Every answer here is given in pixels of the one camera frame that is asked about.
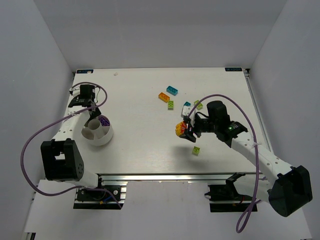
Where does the orange yellow lego piece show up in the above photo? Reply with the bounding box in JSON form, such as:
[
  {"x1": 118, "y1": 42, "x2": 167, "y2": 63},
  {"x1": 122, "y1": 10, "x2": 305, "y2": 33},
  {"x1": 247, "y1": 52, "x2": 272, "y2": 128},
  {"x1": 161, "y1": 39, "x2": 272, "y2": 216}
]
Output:
[{"x1": 175, "y1": 121, "x2": 188, "y2": 137}]

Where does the purple lego brick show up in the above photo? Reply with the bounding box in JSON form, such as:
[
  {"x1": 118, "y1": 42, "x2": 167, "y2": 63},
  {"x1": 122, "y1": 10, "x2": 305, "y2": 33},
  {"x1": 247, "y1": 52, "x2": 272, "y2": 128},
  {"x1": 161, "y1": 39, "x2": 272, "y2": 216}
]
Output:
[{"x1": 98, "y1": 115, "x2": 110, "y2": 127}]

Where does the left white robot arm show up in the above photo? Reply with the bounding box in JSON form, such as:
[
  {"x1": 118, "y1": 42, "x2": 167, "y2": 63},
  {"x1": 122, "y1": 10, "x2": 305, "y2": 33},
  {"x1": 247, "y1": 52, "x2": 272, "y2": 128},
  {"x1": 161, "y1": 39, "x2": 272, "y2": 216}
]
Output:
[{"x1": 40, "y1": 84, "x2": 100, "y2": 188}]

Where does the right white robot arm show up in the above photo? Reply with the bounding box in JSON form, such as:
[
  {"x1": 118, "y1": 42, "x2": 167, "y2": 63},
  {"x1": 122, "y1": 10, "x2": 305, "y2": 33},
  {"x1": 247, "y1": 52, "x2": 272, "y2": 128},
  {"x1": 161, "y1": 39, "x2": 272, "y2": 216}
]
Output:
[{"x1": 175, "y1": 100, "x2": 313, "y2": 217}]

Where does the lime lego brick lower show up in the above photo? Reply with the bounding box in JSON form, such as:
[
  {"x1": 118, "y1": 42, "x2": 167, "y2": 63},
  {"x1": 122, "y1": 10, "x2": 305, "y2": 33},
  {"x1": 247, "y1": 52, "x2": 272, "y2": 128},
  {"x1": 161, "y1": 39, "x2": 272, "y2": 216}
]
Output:
[{"x1": 192, "y1": 146, "x2": 200, "y2": 156}]

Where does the white divided round container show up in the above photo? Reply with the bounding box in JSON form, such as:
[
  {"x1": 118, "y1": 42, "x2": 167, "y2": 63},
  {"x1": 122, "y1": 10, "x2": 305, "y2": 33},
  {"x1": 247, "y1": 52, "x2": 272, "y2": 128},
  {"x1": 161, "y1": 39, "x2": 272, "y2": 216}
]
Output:
[{"x1": 81, "y1": 117, "x2": 114, "y2": 147}]

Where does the lime lego brick upper right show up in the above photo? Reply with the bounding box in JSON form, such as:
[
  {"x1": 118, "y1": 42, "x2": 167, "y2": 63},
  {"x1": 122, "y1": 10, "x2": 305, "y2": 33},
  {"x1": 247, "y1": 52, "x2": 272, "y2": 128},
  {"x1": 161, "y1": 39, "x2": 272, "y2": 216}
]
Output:
[{"x1": 194, "y1": 100, "x2": 203, "y2": 110}]

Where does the left blue corner label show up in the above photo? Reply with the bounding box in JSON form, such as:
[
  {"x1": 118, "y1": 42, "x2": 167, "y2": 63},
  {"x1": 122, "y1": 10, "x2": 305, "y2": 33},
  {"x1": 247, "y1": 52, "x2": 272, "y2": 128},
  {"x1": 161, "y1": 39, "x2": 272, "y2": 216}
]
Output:
[{"x1": 76, "y1": 69, "x2": 94, "y2": 74}]

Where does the blue corner label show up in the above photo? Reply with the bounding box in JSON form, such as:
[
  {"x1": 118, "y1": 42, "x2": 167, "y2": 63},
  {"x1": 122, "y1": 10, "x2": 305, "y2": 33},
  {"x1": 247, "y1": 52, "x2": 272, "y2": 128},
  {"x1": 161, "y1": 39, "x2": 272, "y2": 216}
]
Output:
[
  {"x1": 76, "y1": 69, "x2": 94, "y2": 74},
  {"x1": 224, "y1": 67, "x2": 243, "y2": 72}
]

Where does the lime long lego brick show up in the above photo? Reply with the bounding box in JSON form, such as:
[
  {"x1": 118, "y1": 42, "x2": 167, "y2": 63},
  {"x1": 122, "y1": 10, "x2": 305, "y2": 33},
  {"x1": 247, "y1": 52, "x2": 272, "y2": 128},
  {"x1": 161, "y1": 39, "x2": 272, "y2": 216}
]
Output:
[{"x1": 167, "y1": 100, "x2": 174, "y2": 110}]

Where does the orange long lego brick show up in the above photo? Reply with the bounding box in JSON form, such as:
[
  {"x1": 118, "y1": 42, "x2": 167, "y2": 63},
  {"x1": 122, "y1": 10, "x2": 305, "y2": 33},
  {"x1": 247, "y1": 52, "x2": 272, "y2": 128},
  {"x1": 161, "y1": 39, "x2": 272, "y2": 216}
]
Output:
[{"x1": 158, "y1": 92, "x2": 170, "y2": 103}]

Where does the blue long lego brick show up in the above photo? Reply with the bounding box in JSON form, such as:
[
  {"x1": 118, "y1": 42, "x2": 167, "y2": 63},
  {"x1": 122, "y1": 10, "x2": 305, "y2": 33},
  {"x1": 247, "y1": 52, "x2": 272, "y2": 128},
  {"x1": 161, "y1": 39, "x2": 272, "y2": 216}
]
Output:
[{"x1": 166, "y1": 85, "x2": 179, "y2": 96}]

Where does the right blue corner label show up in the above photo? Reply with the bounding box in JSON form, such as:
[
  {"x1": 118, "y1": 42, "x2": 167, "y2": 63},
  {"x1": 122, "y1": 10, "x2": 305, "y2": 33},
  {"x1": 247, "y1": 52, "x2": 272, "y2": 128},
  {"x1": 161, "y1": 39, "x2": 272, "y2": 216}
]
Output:
[{"x1": 224, "y1": 67, "x2": 243, "y2": 72}]

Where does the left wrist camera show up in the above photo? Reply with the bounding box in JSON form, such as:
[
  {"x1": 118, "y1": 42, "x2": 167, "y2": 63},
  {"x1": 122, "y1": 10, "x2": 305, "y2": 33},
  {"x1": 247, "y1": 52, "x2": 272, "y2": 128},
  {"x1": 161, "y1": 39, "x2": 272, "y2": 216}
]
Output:
[{"x1": 69, "y1": 86, "x2": 80, "y2": 97}]

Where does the aluminium front rail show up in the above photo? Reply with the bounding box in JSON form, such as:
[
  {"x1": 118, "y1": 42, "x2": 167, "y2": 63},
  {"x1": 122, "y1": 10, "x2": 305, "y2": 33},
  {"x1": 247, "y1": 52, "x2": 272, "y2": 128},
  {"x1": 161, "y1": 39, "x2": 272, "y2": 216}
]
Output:
[{"x1": 44, "y1": 173, "x2": 285, "y2": 183}]

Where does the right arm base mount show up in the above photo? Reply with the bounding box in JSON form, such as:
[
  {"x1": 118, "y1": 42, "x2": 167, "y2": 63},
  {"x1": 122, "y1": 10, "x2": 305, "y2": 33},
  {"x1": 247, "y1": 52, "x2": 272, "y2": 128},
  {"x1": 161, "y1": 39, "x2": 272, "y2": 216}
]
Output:
[{"x1": 204, "y1": 172, "x2": 256, "y2": 213}]

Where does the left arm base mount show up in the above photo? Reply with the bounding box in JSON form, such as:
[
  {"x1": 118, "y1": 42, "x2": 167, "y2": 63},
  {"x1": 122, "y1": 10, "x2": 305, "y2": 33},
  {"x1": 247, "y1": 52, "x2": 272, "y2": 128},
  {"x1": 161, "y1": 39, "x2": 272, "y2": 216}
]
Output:
[{"x1": 73, "y1": 184, "x2": 127, "y2": 210}]

